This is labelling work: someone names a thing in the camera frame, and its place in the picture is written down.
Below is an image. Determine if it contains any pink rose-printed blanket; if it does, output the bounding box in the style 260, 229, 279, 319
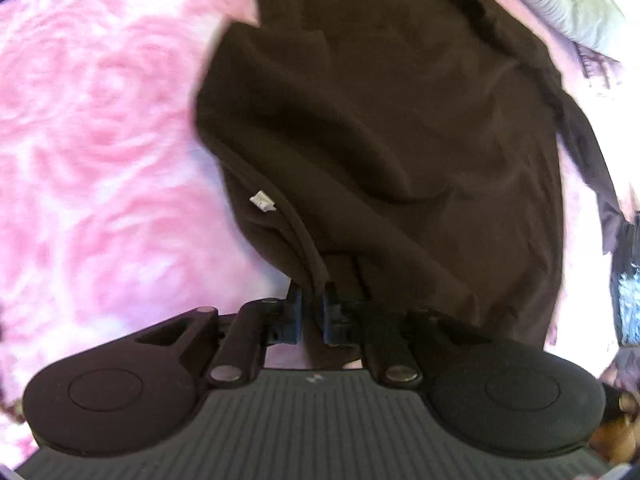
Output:
0, 0, 632, 456

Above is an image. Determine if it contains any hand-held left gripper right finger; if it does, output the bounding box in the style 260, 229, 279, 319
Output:
320, 282, 481, 389

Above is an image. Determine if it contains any dark brown garment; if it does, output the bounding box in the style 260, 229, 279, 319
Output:
192, 0, 626, 358

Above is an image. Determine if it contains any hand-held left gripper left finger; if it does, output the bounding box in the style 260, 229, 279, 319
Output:
132, 284, 306, 391

